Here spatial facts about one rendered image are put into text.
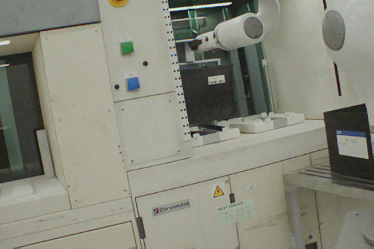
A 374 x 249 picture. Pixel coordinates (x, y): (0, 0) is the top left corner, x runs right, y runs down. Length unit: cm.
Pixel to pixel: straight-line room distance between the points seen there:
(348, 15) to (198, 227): 86
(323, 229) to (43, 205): 89
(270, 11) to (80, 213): 75
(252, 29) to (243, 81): 117
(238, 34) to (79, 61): 43
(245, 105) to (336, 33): 166
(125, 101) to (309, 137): 60
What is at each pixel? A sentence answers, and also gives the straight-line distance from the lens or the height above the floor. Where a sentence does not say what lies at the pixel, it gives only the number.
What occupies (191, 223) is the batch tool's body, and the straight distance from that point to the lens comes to 144.
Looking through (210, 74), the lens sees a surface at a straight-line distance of 164.
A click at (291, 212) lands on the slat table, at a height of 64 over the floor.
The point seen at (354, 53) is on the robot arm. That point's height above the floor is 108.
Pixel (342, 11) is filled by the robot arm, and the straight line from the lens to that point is 78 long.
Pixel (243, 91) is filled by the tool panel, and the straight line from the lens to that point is 242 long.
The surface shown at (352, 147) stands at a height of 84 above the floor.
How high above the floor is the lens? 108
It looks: 3 degrees down
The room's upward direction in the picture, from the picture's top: 10 degrees counter-clockwise
